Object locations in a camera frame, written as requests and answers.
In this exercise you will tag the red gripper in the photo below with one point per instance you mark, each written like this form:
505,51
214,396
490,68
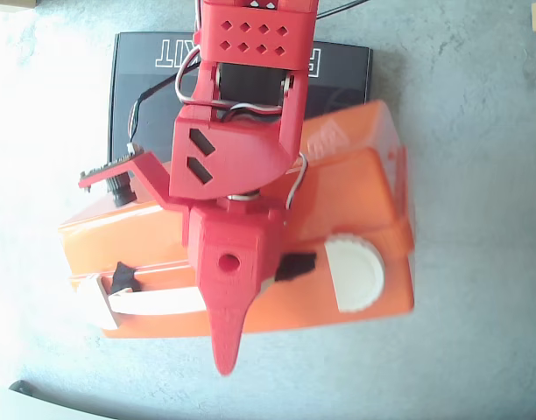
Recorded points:
228,245

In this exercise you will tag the orange plastic box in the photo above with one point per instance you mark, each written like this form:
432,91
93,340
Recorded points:
338,184

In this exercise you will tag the red robot arm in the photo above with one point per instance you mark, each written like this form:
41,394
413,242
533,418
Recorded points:
233,153

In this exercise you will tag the black cardboard box white print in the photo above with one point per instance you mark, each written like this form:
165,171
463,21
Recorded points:
338,70

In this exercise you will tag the white flat panel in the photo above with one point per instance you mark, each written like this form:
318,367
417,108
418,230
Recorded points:
23,404

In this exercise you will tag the tan wooden strip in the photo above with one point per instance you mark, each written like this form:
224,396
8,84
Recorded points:
9,3

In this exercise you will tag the red camera mount bracket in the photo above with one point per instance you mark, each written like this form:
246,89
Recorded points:
150,175

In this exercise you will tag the black camera module with lens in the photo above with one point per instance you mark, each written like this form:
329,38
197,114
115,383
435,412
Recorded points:
119,190

